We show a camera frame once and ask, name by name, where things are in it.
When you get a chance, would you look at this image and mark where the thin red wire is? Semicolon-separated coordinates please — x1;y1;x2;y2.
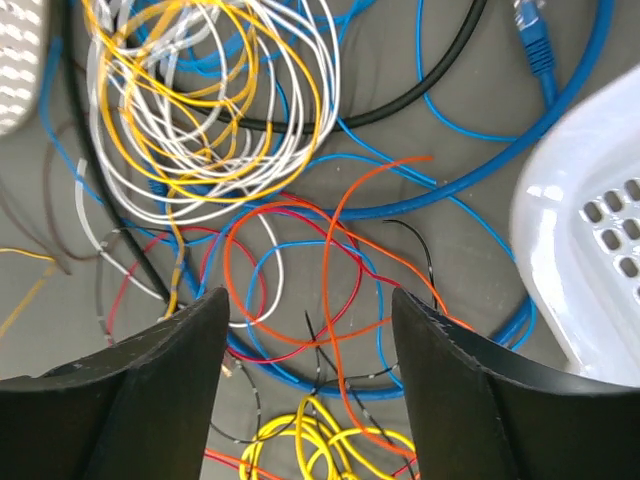
104;192;401;480

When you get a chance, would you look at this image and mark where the blue ethernet cable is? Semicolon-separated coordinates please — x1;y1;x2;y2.
37;0;616;401

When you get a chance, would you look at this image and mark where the white basket with rounded corners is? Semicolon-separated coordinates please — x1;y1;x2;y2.
0;0;51;136

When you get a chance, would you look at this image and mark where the yellow thin cable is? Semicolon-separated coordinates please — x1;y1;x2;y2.
239;394;419;480

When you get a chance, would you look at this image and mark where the amber thin wire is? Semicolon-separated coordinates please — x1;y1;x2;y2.
0;0;321;341

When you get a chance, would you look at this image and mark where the white rectangular basket right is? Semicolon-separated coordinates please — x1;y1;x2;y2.
510;67;639;387

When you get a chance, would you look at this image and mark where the black thin wire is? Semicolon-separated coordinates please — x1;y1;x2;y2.
59;0;489;451

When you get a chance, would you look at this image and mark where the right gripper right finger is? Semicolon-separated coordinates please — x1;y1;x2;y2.
392;288;639;479

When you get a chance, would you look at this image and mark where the orange thin wire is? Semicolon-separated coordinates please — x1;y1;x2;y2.
222;154;471;466

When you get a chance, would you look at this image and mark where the white grey wire coil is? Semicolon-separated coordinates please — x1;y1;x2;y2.
74;0;341;329

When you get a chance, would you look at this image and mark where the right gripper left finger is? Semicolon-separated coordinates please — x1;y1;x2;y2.
1;288;230;479

